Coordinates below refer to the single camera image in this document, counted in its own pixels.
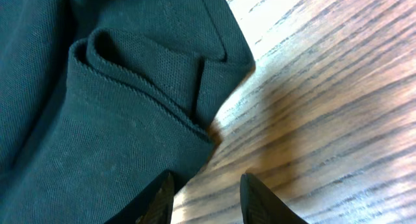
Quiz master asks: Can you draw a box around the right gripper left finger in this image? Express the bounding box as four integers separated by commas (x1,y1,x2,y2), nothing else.
136,173,175,224

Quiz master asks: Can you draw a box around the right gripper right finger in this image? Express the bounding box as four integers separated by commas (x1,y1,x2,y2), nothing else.
240,173,307,224

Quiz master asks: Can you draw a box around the black polo shirt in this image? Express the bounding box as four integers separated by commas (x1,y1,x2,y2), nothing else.
1,0,254,223

